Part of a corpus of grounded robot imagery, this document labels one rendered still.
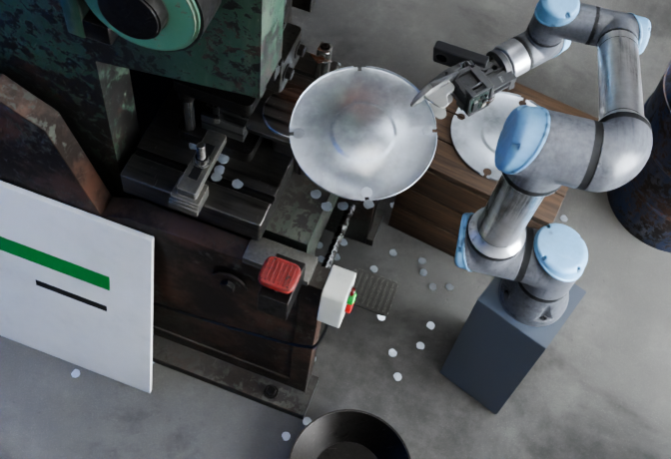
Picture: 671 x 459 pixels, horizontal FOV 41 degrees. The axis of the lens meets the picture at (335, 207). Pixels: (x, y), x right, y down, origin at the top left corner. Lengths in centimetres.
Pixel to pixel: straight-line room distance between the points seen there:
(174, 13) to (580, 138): 67
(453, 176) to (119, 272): 86
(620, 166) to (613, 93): 19
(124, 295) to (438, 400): 86
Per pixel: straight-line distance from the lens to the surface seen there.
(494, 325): 206
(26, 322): 237
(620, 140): 151
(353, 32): 301
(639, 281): 271
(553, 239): 186
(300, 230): 181
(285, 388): 232
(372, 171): 174
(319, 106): 179
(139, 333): 216
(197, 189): 173
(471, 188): 229
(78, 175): 183
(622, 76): 168
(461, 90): 180
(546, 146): 147
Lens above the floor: 222
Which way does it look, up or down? 59 degrees down
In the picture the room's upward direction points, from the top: 10 degrees clockwise
